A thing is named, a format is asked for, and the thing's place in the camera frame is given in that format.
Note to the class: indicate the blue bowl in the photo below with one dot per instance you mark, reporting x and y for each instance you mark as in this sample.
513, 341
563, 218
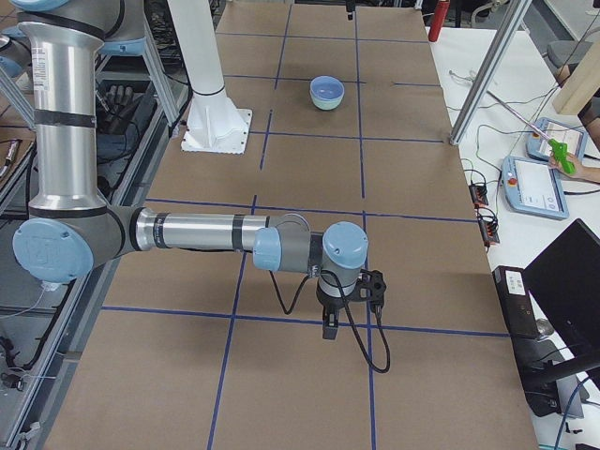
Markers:
322, 83

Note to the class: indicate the green bowl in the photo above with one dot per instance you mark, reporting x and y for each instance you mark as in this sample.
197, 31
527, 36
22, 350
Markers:
326, 100

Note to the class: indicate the person hand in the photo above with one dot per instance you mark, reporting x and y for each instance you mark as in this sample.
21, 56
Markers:
584, 173

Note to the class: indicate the red bottle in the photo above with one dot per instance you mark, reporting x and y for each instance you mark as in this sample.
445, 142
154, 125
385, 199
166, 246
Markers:
438, 19

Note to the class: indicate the near orange connector block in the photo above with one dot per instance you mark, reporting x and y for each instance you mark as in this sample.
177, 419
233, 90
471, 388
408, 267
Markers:
488, 225

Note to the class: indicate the orange connector block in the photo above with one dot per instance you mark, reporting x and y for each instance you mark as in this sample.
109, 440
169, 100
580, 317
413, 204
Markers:
478, 188
488, 225

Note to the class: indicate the far orange connector block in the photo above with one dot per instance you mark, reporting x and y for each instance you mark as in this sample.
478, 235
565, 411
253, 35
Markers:
478, 188

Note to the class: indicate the black box computer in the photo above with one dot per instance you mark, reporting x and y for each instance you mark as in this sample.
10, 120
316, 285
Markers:
516, 303

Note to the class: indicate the near teach pendant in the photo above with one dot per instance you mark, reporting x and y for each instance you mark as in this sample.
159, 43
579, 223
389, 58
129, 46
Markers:
531, 187

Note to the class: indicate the teach pendant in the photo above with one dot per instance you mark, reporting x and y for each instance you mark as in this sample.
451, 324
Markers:
531, 187
575, 137

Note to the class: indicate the far teach pendant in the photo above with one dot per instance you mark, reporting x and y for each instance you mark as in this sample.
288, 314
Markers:
575, 137

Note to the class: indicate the black laptop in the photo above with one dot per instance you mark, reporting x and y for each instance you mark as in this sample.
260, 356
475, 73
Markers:
564, 281

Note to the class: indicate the wooden board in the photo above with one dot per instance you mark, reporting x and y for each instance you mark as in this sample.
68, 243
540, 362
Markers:
578, 86

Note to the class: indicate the green grabber tool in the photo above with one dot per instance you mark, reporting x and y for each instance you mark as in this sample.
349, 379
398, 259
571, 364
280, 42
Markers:
559, 150

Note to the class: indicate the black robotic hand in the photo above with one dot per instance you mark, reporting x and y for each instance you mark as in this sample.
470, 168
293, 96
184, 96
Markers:
116, 107

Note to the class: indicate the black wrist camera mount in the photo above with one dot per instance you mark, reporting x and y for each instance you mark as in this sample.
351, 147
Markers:
370, 288

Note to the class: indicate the aluminium frame post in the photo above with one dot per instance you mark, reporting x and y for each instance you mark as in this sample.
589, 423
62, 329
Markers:
491, 62

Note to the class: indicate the white pedestal base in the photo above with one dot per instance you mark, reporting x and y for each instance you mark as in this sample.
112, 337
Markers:
214, 124

